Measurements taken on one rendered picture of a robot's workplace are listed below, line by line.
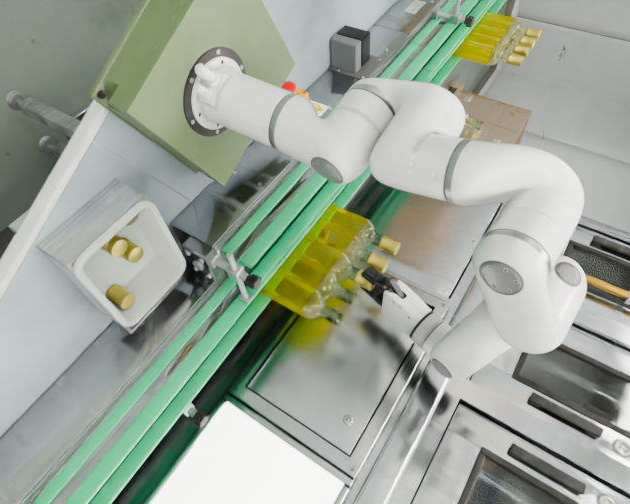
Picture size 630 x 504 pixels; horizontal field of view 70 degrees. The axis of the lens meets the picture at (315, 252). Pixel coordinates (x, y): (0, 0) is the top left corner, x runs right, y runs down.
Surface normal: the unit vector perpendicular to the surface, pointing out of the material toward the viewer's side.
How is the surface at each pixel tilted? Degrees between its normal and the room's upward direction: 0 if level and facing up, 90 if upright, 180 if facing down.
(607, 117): 90
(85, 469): 90
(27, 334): 0
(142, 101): 1
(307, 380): 90
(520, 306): 83
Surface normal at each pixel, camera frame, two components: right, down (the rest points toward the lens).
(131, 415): -0.07, -0.58
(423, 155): -0.57, -0.15
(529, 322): -0.41, 0.67
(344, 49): -0.55, 0.70
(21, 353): 0.84, 0.41
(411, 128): -0.27, -0.40
